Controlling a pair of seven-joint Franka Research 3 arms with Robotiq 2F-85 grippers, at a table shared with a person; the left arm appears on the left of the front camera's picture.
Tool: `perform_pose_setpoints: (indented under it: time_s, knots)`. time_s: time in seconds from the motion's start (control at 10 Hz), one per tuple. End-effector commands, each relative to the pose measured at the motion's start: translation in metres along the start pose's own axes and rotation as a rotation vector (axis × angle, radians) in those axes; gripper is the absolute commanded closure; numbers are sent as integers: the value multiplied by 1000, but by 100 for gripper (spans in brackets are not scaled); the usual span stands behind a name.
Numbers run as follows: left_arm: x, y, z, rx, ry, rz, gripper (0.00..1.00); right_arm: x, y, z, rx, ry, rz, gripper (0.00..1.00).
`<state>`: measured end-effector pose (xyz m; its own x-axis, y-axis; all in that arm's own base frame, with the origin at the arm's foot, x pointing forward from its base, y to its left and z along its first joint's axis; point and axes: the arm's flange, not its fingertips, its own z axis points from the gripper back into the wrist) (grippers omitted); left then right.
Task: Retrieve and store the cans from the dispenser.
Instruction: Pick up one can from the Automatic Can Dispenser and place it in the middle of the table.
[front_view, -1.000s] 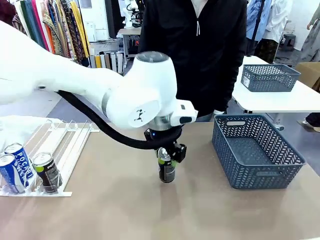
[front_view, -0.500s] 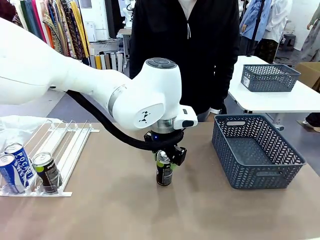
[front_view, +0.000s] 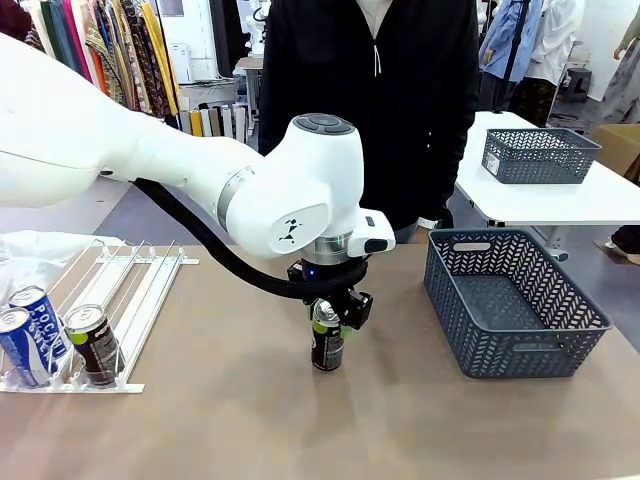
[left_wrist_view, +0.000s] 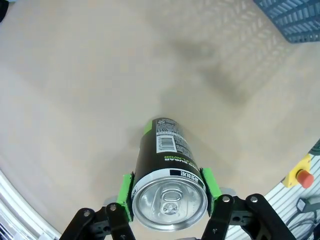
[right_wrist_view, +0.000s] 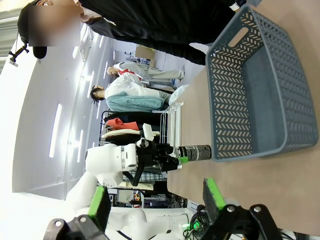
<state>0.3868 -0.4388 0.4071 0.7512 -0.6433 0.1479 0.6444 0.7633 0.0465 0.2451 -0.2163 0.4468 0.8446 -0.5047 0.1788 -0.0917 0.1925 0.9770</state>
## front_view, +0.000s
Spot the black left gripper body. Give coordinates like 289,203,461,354
327,287,374,331

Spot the black green drink can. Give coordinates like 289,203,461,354
63,303,126,388
309,298,347,373

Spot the small grey plastic basket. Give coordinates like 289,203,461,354
481,127,603,185

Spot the blue Pocari Sweat can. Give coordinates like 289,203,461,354
8,285,69,374
0,306,39,389

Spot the person's left forearm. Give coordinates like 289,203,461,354
430,114,480,231

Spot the white can dispenser rack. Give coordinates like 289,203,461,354
0,238,200,396

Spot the large grey plastic basket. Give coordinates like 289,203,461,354
423,228,614,380

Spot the white side table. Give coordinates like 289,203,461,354
453,110,640,262

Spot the person in black jacket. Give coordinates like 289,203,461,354
257,0,481,245

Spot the grey bin with rolls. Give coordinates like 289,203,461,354
177,102,250,140

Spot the bystander's shoe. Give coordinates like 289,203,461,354
603,224,640,265

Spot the white air purifier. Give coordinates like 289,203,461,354
167,42,194,85

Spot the white cloth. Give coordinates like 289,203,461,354
0,229,126,311

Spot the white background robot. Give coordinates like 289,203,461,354
243,0,270,56

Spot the rack of hanging fabrics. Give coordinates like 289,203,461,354
22,0,182,132

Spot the cardboard box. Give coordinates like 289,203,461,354
589,123,640,182

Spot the black stand pole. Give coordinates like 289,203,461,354
492,0,532,115

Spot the black stool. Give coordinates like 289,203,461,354
557,67,594,104

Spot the white shirt on mannequin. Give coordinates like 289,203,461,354
524,0,585,87

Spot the mannequin in grey dress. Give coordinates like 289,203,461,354
599,9,640,125

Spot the mannequin in maroon top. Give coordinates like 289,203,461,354
0,0,34,42

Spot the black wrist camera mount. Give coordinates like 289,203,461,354
286,259,321,282

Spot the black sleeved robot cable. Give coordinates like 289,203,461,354
132,177,369,304

